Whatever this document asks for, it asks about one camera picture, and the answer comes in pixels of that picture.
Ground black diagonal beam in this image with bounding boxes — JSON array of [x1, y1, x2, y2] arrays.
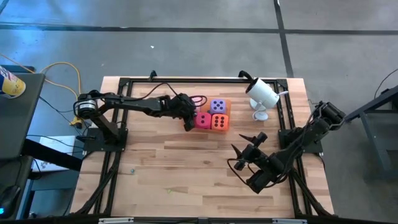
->
[[23, 138, 84, 172]]

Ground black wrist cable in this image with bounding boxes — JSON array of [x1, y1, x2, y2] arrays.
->
[[123, 82, 208, 109], [226, 157, 249, 187]]

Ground silver mounting bracket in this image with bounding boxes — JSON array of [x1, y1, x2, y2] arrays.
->
[[272, 218, 308, 224], [98, 217, 134, 224]]

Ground black metal side table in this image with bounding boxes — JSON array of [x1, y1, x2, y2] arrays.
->
[[343, 84, 398, 183]]

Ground black camera cable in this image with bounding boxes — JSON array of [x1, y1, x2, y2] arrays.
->
[[238, 70, 255, 83]]

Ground orange translucent plastic bin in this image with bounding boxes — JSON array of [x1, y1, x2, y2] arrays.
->
[[185, 96, 233, 134]]

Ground large purple foam die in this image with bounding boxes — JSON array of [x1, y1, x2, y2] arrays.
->
[[208, 98, 228, 116]]

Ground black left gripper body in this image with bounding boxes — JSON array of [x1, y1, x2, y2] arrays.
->
[[169, 92, 198, 133]]

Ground large orange foam die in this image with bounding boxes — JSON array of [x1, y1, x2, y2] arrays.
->
[[211, 113, 230, 132]]

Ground black floor cables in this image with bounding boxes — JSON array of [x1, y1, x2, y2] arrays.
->
[[26, 95, 86, 147]]

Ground dark grey desk top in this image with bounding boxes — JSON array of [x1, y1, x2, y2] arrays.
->
[[0, 72, 46, 160]]

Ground white cylindrical camera on stand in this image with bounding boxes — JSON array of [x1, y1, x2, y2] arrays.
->
[[244, 77, 290, 123]]

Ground large red foam die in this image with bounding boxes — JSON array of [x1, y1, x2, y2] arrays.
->
[[193, 111, 213, 131]]

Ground yellow and blue can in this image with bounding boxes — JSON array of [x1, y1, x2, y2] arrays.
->
[[0, 65, 27, 100]]

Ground white cardboard box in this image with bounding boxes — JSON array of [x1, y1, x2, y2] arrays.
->
[[30, 135, 77, 172]]

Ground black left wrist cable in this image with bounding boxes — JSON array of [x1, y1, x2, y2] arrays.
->
[[123, 82, 208, 109]]

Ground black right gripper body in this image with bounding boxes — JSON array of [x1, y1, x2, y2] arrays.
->
[[233, 131, 272, 195]]

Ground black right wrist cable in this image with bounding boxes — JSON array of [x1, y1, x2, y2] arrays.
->
[[226, 157, 249, 187]]

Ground yellow extension cable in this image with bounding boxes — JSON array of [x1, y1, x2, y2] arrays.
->
[[0, 52, 90, 106]]

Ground black device with light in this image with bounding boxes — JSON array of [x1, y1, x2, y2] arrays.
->
[[0, 185, 23, 218]]

